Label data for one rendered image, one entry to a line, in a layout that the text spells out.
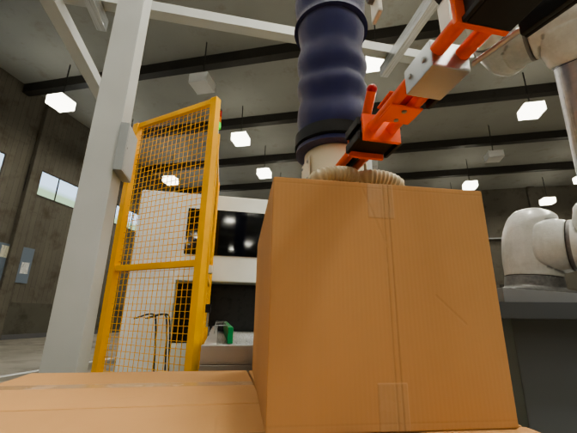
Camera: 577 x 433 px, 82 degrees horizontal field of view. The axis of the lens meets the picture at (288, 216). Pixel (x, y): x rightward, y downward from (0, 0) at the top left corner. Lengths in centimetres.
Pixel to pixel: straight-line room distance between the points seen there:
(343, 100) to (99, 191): 150
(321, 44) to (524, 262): 89
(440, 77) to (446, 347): 42
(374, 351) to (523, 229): 79
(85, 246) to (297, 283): 159
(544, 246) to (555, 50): 54
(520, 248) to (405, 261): 68
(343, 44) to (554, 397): 109
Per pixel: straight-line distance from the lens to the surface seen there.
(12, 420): 75
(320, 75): 102
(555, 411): 118
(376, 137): 70
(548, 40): 121
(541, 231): 124
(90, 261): 200
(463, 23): 50
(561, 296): 111
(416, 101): 64
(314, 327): 55
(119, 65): 247
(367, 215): 60
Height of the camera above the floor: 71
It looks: 17 degrees up
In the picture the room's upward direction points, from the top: 1 degrees clockwise
